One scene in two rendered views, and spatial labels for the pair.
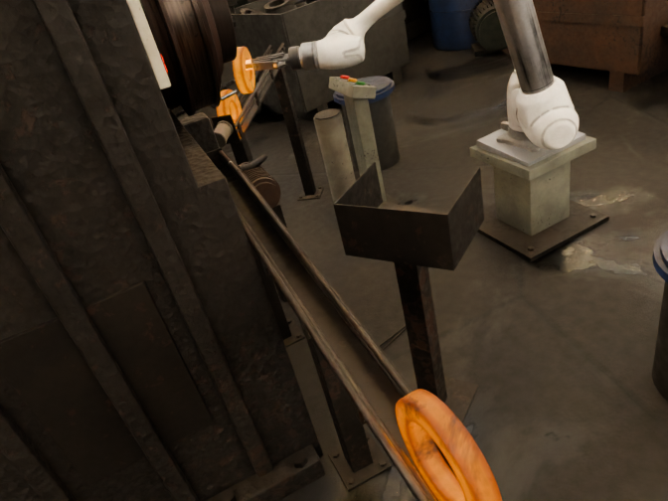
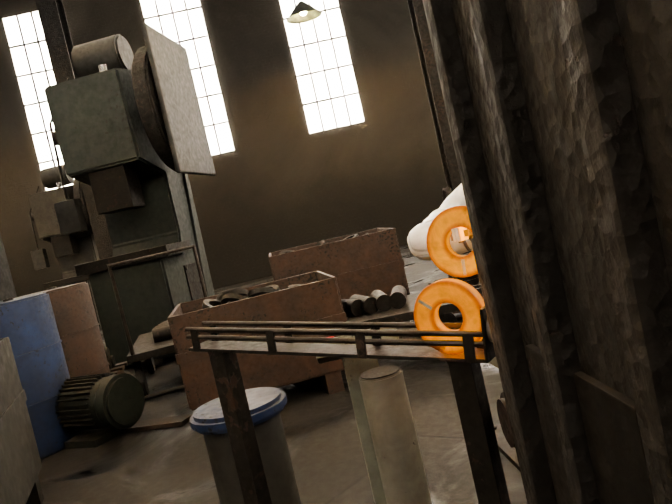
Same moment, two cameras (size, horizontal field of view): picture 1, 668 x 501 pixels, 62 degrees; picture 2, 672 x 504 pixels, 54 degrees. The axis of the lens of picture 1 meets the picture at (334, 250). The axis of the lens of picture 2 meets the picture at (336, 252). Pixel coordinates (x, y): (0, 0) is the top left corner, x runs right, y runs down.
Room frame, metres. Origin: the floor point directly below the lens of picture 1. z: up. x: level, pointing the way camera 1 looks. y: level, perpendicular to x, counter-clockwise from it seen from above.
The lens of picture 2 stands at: (1.85, 1.57, 0.96)
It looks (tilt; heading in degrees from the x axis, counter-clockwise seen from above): 3 degrees down; 285
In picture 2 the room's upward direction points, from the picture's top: 13 degrees counter-clockwise
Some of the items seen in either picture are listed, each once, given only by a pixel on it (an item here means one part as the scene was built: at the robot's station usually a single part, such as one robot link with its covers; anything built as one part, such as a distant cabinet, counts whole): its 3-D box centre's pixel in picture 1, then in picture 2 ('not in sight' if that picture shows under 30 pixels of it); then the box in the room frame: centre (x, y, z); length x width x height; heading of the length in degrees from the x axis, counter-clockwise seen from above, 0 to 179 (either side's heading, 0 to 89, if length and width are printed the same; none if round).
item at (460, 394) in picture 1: (426, 310); not in sight; (1.07, -0.19, 0.36); 0.26 x 0.20 x 0.72; 52
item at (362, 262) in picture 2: not in sight; (337, 283); (3.33, -3.72, 0.38); 1.03 x 0.83 x 0.75; 20
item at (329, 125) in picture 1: (339, 169); (400, 463); (2.26, -0.11, 0.26); 0.12 x 0.12 x 0.52
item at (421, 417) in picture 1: (444, 458); not in sight; (0.44, -0.07, 0.65); 0.18 x 0.03 x 0.18; 20
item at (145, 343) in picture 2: not in sight; (171, 314); (4.43, -2.86, 0.48); 1.18 x 0.65 x 0.96; 117
